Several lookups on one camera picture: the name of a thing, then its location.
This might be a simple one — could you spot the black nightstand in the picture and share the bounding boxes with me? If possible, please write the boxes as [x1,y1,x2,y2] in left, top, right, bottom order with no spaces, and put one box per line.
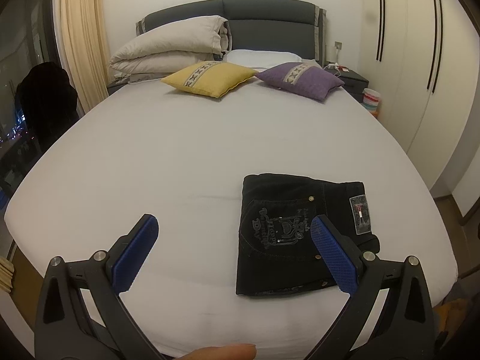
[324,64,369,103]

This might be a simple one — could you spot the dark grey headboard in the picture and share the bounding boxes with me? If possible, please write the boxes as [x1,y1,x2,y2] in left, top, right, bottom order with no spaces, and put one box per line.
[136,0,326,65]

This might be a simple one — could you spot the black denim pants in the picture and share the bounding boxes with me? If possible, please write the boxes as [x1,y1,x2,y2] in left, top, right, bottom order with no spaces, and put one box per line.
[236,173,380,297]

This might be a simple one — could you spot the white sleeping pillow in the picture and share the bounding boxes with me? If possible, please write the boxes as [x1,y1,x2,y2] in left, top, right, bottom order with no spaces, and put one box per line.
[223,49,303,70]

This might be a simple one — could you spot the black office chair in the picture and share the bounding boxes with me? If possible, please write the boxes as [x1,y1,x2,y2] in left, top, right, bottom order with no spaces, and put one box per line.
[15,62,79,152]

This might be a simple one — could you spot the person's left hand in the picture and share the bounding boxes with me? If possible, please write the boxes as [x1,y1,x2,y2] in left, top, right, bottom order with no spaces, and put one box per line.
[176,344,257,360]

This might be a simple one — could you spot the purple throw pillow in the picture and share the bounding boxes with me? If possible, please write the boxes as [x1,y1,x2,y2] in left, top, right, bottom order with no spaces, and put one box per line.
[256,63,344,102]

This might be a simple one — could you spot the cream curtain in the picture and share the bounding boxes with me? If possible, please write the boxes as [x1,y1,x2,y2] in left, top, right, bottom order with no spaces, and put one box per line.
[60,0,109,113]

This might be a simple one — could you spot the white wardrobe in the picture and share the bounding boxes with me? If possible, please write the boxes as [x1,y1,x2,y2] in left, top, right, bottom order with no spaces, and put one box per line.
[359,0,479,189]

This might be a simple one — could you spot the white bed mattress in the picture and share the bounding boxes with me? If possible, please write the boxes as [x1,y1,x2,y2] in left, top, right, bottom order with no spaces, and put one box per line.
[5,81,458,359]

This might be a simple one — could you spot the yellow throw pillow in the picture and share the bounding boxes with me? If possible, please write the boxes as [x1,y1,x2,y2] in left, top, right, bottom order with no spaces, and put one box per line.
[161,61,256,99]

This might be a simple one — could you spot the striped white bin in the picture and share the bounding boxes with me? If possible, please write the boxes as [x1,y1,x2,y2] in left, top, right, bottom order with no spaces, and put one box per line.
[362,88,381,118]

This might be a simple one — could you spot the beige folded duvet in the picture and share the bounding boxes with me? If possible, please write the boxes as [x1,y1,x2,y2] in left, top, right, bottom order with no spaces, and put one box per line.
[109,15,233,82]

